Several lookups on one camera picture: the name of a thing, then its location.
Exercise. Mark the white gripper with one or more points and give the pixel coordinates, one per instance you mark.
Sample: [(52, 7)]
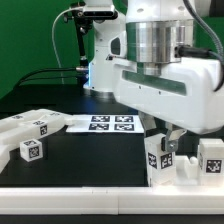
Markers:
[(186, 94)]

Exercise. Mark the white chair seat part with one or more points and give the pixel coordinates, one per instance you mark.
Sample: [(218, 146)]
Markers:
[(186, 171)]

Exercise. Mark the white chair side plank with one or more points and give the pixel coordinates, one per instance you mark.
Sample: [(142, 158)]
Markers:
[(34, 129), (15, 120)]

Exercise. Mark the white chair side plank front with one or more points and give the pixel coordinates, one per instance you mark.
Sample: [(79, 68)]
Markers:
[(34, 129)]

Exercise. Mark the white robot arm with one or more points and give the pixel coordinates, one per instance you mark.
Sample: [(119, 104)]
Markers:
[(145, 60)]

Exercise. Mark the white paper tag sheet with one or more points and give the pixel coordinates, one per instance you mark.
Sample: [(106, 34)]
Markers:
[(106, 124)]

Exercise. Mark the white front fence bar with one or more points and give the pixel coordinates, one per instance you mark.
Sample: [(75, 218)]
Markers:
[(113, 201)]

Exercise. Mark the white tagged cube left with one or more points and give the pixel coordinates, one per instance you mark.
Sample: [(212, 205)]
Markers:
[(31, 150)]

